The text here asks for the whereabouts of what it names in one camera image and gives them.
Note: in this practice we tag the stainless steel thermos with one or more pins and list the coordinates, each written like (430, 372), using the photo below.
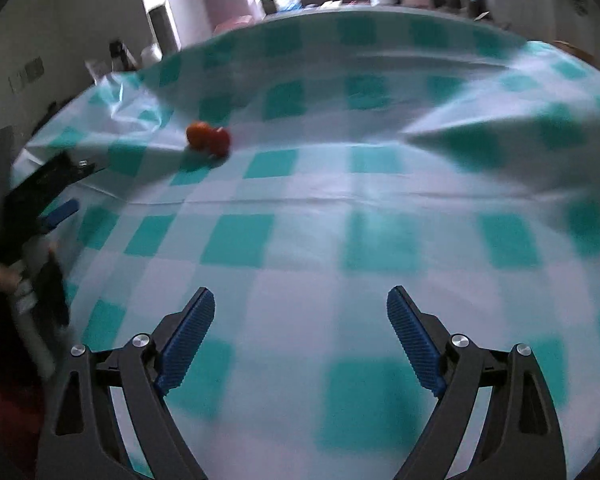
(162, 27)

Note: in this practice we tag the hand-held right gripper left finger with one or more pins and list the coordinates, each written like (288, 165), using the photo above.
(187, 345)

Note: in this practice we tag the small white jar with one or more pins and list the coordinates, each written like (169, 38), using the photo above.
(151, 55)

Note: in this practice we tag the wall socket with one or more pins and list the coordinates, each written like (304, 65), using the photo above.
(27, 75)

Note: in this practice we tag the small red cherry tomato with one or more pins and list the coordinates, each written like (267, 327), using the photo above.
(219, 141)

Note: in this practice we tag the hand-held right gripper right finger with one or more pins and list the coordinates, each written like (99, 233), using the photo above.
(414, 342)

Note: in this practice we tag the person's left hand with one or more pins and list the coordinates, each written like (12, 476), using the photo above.
(2, 276)

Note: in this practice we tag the teal white checkered tablecloth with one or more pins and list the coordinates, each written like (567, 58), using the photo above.
(330, 235)

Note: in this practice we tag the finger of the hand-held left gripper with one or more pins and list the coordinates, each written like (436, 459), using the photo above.
(55, 177)
(60, 215)

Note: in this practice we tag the small orange mandarin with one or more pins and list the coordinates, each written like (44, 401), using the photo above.
(198, 135)

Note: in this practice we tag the dark glass bottle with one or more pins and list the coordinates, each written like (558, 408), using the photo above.
(121, 55)

